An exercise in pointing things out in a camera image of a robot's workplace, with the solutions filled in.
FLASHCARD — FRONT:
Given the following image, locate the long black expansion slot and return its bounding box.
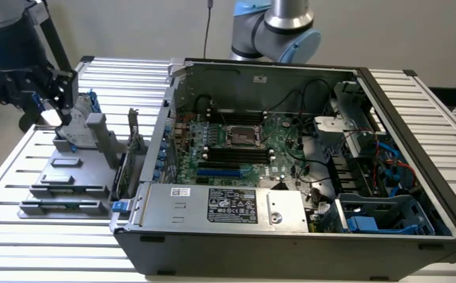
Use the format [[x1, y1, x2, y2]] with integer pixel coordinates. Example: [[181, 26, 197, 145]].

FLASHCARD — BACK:
[[198, 161, 242, 170]]

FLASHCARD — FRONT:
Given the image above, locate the black wire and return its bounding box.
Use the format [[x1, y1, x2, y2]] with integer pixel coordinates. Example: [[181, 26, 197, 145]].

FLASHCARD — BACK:
[[265, 78, 333, 115]]

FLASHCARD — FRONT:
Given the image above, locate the silver power supply unit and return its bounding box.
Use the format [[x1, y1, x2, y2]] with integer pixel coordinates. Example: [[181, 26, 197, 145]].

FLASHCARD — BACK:
[[128, 182, 312, 234]]

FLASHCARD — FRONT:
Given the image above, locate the green RAM stick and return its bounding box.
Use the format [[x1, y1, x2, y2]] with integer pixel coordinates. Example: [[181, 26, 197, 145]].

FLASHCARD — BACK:
[[20, 200, 100, 208]]

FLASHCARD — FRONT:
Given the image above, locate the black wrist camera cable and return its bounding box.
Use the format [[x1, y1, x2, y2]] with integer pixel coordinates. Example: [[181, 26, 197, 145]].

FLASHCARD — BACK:
[[38, 18, 74, 73]]

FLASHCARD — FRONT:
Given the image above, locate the grey metal drive cage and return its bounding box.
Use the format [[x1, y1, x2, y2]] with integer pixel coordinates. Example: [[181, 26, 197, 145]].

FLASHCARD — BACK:
[[313, 81, 401, 157]]

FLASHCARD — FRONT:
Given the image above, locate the silver disk with blue carrier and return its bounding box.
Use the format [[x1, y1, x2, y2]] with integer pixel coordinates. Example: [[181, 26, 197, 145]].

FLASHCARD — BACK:
[[52, 91, 102, 149]]

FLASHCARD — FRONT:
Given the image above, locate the black fan shroud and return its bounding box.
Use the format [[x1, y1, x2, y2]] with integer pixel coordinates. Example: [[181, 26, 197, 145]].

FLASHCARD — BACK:
[[325, 153, 374, 196]]

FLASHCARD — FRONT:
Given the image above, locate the thin hanging black cable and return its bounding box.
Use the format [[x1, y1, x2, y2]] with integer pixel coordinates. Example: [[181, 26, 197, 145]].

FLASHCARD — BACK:
[[202, 0, 214, 58]]

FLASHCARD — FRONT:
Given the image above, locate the red wire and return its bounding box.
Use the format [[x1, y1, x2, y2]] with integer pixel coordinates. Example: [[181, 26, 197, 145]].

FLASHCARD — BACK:
[[370, 140, 417, 185]]

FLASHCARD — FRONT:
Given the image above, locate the CPU socket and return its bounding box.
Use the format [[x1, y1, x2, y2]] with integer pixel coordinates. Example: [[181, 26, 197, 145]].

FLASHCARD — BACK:
[[220, 125, 262, 147]]

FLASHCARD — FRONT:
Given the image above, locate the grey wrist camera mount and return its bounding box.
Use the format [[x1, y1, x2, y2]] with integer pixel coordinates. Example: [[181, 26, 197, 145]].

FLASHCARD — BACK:
[[25, 0, 52, 26]]

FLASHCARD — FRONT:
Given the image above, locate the black and grey metal frame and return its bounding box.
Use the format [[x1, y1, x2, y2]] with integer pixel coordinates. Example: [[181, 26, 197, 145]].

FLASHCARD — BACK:
[[426, 71, 456, 119]]

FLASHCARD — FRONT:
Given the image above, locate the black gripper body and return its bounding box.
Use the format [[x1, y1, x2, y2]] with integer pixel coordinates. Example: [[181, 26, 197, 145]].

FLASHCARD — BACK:
[[0, 25, 73, 107]]

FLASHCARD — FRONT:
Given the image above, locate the green graphics card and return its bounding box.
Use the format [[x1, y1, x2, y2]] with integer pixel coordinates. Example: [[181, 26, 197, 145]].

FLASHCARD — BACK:
[[112, 107, 150, 202]]

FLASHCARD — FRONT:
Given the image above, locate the green motherboard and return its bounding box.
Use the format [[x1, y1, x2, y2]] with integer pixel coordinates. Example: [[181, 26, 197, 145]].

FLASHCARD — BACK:
[[164, 113, 330, 196]]

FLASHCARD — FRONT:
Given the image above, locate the black open PC case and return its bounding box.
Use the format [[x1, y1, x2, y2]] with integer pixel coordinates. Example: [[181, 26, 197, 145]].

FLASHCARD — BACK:
[[109, 57, 456, 277]]

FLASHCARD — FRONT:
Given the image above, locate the blue wire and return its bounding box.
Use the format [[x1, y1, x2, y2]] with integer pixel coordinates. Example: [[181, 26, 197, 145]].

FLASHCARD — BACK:
[[380, 141, 416, 198]]

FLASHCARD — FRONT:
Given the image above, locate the blue plastic disk bay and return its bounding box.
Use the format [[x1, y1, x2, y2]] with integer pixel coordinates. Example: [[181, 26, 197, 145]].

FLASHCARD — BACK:
[[332, 193, 436, 236]]

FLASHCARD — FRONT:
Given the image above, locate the grey parts rack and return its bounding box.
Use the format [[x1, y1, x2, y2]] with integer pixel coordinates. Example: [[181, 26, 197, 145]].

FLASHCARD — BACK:
[[17, 113, 150, 221]]

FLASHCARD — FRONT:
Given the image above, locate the blue expansion slot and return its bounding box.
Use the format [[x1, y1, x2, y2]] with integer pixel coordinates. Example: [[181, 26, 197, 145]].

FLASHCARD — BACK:
[[196, 169, 241, 177]]

